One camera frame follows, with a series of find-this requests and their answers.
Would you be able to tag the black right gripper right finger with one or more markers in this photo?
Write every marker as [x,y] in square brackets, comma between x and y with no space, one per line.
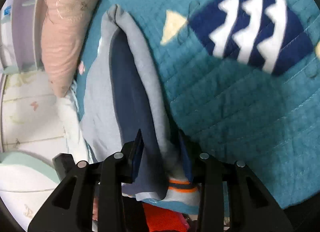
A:
[231,188]

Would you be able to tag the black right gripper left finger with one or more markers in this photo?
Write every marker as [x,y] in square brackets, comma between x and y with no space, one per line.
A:
[70,205]

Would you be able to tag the navy and grey jacket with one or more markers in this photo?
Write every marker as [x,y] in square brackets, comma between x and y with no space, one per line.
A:
[122,98]

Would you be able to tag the person's left hand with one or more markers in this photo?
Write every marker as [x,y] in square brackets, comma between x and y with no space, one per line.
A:
[95,209]

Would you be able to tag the orange garment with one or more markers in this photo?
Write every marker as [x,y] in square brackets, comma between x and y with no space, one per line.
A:
[160,219]

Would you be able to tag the teal quilted bedspread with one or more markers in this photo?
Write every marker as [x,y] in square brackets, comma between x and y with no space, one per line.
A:
[240,77]

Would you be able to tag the pink pillow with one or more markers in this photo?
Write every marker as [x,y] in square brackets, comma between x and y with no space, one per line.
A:
[63,33]

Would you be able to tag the white bed frame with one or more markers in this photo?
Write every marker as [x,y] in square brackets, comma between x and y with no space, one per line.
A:
[21,26]

